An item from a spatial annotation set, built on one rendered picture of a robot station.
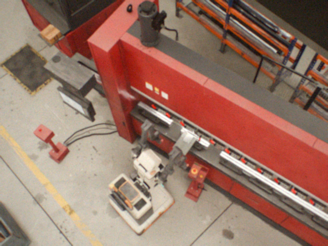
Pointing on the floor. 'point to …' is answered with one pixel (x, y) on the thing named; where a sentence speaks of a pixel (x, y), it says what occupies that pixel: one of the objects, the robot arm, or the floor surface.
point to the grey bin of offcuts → (10, 230)
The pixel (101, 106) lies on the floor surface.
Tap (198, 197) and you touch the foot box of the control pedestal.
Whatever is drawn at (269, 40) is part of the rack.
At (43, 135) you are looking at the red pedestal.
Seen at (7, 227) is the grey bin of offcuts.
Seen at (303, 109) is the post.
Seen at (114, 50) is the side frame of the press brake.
